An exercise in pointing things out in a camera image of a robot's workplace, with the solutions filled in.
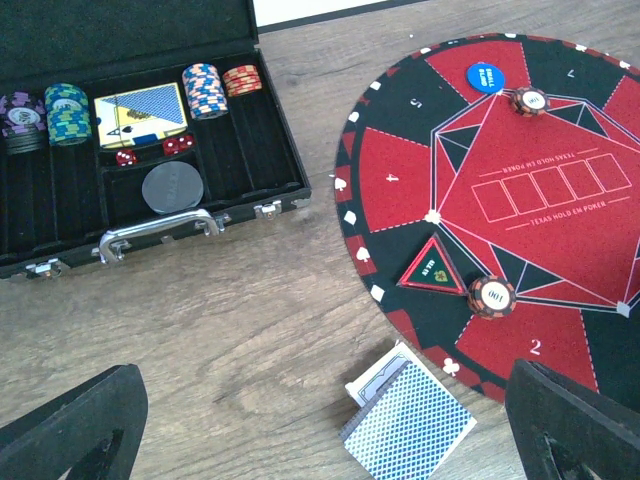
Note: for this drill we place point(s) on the purple black chip stack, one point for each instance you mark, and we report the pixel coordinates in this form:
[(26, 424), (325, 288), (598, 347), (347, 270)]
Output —
[(23, 123)]

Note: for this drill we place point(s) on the black poker chip case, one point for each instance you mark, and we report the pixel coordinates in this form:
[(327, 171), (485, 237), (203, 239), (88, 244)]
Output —
[(57, 202)]

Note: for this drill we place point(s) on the boxed card deck in case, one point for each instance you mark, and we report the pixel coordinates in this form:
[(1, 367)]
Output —
[(140, 116)]

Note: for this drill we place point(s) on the red die right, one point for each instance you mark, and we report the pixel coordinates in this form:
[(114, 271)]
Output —
[(178, 144)]

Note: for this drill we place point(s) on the red yellow chip stack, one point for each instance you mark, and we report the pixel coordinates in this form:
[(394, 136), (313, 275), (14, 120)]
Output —
[(241, 80)]

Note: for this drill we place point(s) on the grey round dealer disc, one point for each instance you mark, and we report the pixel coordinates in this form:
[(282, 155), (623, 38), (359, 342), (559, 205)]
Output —
[(172, 186)]

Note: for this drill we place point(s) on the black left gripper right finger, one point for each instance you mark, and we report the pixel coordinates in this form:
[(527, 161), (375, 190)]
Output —
[(564, 430)]

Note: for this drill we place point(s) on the blue small blind button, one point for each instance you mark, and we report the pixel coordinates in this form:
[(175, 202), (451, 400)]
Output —
[(485, 78)]

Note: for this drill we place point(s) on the red die left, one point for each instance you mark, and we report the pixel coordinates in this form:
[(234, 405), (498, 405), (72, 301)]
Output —
[(126, 157)]

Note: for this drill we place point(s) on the silver case handle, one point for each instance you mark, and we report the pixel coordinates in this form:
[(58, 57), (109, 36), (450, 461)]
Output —
[(112, 242)]

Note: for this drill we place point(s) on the round red black poker mat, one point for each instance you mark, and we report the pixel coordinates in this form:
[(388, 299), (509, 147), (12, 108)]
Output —
[(550, 203)]

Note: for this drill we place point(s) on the red black chips top seat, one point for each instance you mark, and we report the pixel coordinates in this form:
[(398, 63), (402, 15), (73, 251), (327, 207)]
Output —
[(529, 101)]

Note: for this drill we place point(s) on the red black chips seat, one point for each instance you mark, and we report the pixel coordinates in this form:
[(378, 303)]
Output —
[(491, 297), (529, 101)]

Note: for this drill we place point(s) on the red die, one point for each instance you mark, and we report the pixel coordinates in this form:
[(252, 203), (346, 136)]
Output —
[(178, 144), (126, 157)]

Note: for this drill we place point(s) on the blue orange chip stack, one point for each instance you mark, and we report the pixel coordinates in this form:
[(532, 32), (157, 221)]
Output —
[(204, 92)]

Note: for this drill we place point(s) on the blue backed card deck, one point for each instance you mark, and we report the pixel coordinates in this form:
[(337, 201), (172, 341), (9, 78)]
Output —
[(408, 428)]

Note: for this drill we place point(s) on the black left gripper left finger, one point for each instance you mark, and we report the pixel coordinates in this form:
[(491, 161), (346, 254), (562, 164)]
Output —
[(92, 431)]

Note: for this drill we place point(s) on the teal chip stack in case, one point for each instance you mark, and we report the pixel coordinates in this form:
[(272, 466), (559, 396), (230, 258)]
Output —
[(68, 116)]

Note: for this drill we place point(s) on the green triangular all-in marker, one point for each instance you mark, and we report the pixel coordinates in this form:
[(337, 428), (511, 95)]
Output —
[(432, 269)]

